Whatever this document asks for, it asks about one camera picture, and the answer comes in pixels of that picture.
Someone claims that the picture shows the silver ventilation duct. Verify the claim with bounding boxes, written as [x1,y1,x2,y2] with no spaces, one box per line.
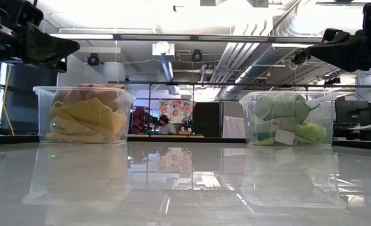
[218,42,299,98]

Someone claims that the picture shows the orange flower poster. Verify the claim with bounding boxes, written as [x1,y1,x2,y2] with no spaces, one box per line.
[158,99,193,124]

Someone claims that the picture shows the white cylinder tank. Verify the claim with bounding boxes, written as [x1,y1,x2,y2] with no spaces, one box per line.
[102,62,126,85]

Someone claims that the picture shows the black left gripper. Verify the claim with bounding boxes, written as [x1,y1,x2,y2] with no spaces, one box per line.
[0,0,81,73]

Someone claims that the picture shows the pink towel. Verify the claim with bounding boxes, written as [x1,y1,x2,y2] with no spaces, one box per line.
[52,82,127,109]

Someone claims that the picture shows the black aluminium table frame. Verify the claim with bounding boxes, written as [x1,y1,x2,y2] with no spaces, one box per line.
[0,134,371,151]

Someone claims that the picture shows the light orange checked towel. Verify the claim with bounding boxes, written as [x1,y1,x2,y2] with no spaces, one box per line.
[45,131,106,143]

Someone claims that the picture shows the clear plastic bin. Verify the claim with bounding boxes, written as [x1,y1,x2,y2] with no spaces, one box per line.
[238,90,340,147]
[33,85,136,144]

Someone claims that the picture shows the white ceiling lamp box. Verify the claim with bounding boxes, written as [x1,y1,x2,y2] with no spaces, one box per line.
[152,41,175,57]

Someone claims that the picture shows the black office monitor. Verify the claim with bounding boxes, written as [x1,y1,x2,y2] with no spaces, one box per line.
[335,100,371,125]

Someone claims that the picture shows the long ceiling light fixture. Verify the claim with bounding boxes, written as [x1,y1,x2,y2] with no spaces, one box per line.
[48,31,324,44]

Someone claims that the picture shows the black panel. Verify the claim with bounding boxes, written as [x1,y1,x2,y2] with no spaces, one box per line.
[193,102,220,138]

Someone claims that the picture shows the black metal rack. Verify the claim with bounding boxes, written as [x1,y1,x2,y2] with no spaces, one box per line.
[107,80,371,139]

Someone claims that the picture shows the yellow cable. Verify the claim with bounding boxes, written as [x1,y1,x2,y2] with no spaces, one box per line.
[0,62,16,136]

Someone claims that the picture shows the black ceiling spotlight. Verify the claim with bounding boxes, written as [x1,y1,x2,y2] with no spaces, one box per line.
[291,50,310,66]
[191,49,203,63]
[87,53,101,67]

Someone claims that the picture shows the person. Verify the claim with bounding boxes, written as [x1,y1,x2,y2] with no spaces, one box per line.
[158,114,177,135]

